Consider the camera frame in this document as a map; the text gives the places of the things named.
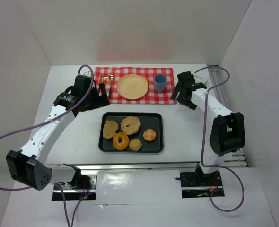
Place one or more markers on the orange glazed donut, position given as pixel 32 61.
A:
pixel 120 141

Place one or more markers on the red checkered cloth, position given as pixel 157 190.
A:
pixel 151 97

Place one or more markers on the aluminium front rail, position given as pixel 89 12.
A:
pixel 137 166

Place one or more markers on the small round bun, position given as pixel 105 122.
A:
pixel 149 135

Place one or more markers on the beige round plate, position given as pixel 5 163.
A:
pixel 132 86

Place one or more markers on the small tan muffin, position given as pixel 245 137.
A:
pixel 135 144

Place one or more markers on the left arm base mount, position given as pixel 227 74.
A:
pixel 83 187

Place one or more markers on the gold spoon black handle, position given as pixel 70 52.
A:
pixel 111 79

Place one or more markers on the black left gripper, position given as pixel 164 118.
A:
pixel 98 97

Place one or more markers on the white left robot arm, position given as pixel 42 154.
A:
pixel 27 165

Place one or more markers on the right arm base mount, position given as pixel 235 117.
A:
pixel 195 184

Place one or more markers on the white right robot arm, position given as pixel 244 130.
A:
pixel 223 130

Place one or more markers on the flat seeded bread slice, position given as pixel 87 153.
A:
pixel 109 129

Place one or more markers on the black baking tray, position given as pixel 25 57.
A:
pixel 152 121

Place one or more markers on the blue cup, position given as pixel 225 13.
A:
pixel 159 82

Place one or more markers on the large pale bagel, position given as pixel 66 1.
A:
pixel 130 125

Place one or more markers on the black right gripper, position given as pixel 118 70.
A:
pixel 183 95

